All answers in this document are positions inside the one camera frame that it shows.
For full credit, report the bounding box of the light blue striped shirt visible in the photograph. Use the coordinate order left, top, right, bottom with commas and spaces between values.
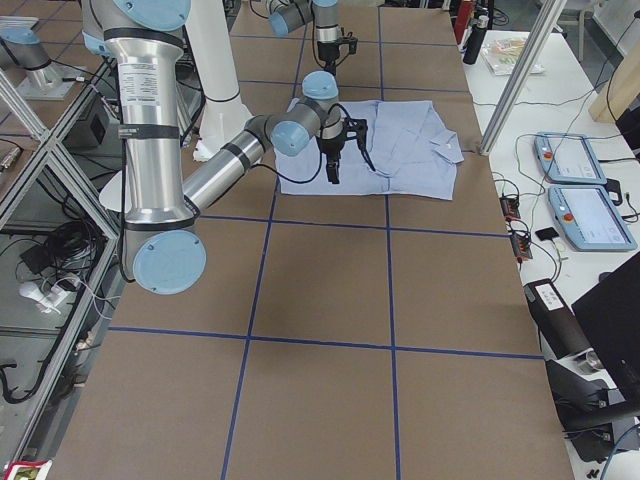
276, 100, 464, 200

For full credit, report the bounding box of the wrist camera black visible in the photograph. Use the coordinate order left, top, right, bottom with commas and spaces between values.
346, 117, 376, 172
337, 32, 358, 56

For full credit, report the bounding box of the blue teach pendant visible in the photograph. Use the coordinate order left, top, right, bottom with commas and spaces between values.
547, 185, 637, 252
534, 132, 607, 186

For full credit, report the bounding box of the lower blue teach pendant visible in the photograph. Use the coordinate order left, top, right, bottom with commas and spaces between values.
547, 185, 637, 252

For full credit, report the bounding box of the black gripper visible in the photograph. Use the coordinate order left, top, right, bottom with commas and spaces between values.
317, 132, 347, 185
317, 42, 340, 75

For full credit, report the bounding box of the white central pedestal column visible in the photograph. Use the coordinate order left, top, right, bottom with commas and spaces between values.
185, 0, 253, 162

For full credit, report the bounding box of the aluminium frame post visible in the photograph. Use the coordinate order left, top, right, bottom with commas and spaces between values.
479, 0, 566, 156

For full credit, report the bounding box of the black water bottle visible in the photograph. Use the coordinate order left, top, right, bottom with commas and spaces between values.
462, 15, 490, 65

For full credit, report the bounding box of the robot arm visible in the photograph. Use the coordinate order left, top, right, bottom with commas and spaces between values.
81, 1, 346, 295
249, 0, 357, 75

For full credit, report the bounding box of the black box white label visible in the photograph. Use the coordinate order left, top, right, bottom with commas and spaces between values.
523, 279, 592, 359

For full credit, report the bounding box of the orange circuit board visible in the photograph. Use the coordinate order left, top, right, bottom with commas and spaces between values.
499, 195, 521, 221
509, 231, 533, 263

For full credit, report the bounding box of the upper blue teach pendant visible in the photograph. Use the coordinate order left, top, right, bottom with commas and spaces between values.
534, 132, 607, 186

